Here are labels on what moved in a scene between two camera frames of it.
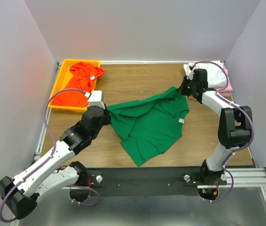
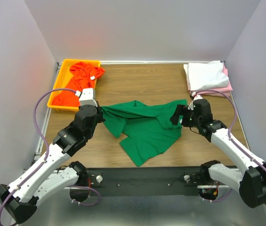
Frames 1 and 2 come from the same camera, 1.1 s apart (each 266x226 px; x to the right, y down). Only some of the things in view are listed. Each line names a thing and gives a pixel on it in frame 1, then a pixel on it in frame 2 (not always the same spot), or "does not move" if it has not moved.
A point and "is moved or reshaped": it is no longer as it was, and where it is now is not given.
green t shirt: (149, 126) is moved or reshaped
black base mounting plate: (147, 181) does not move
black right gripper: (181, 89) to (180, 110)
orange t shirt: (84, 76) does not move
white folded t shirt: (216, 72) does not move
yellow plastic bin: (65, 76) does not move
